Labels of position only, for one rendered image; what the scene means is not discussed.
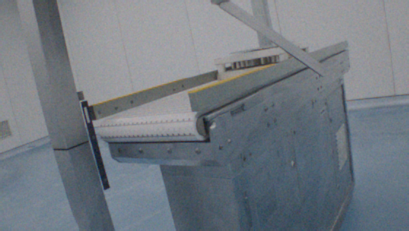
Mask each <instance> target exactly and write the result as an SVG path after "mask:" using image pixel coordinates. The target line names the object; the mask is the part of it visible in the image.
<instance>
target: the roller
mask: <svg viewBox="0 0 409 231"><path fill-rule="evenodd" d="M196 130H197V132H198V134H199V135H206V134H207V133H208V128H207V122H206V121H205V119H204V118H203V116H199V117H198V118H197V120H196Z"/></svg>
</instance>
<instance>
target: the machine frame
mask: <svg viewBox="0 0 409 231"><path fill-rule="evenodd" d="M17 4H18V10H19V13H20V19H21V24H22V26H23V33H24V35H25V37H24V38H25V40H26V47H27V49H28V55H29V58H30V61H31V62H30V63H31V68H32V70H33V75H34V79H35V84H36V87H37V91H38V94H39V100H40V104H41V106H42V113H43V116H44V119H45V123H46V125H47V130H48V135H49V138H50V141H51V145H52V147H53V149H54V150H53V152H54V155H55V158H56V161H57V164H58V168H59V172H60V174H61V178H62V181H63V184H64V188H65V191H66V195H67V198H68V201H69V204H70V208H71V210H72V214H73V217H74V219H75V221H76V222H77V224H78V227H79V231H115V228H114V225H113V223H112V219H111V216H110V212H109V209H108V206H107V202H106V199H105V196H104V191H103V188H102V184H101V181H100V177H99V174H98V171H97V169H96V165H95V162H94V159H93V154H92V151H91V145H90V141H89V137H88V133H87V130H86V127H85V122H84V118H83V114H82V110H81V107H80V100H79V97H78V95H77V89H76V86H75V84H74V76H73V74H72V68H71V64H70V60H69V55H68V50H67V47H66V40H65V37H64V30H63V27H62V25H61V18H60V15H59V13H60V12H59V10H58V2H57V0H17ZM251 7H252V9H253V16H254V17H255V18H257V19H258V20H260V21H261V22H262V23H263V24H265V25H266V26H269V27H270V28H271V29H272V21H271V17H270V9H269V7H268V4H267V0H251ZM256 33H257V32H256ZM257 37H258V41H259V47H264V46H268V45H275V44H274V43H272V42H270V41H269V40H268V39H266V38H265V37H263V36H262V35H260V34H259V33H257Z"/></svg>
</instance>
